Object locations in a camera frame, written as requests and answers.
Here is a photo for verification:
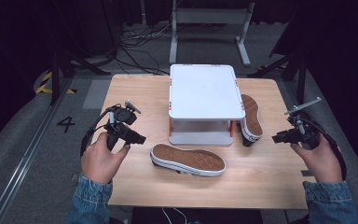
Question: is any white two-tier shoe rack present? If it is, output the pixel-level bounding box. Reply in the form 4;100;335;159
167;63;246;147

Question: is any white cable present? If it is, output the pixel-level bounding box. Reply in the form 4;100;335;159
161;207;189;224

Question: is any grey metal stand frame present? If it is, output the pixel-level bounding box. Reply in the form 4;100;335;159
168;0;255;67

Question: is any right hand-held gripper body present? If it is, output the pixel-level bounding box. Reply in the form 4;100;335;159
283;96;323;150

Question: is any black canvas sneaker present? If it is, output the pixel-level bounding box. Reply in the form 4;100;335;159
149;143;227;178
237;93;264;147

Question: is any black tripod stand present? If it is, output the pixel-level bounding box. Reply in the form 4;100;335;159
49;46;111;106
246;52;309;105

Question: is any person's left hand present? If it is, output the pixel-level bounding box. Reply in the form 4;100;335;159
80;132;131;185

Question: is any metal floor rail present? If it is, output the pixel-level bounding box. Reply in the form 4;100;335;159
0;77;73;224

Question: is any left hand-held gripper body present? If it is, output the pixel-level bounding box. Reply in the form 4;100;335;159
103;99;143;152

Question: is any person's right hand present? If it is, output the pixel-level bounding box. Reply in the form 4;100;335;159
290;133;344;184

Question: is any tangle of black floor cables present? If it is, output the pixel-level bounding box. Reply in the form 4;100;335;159
115;21;172;76

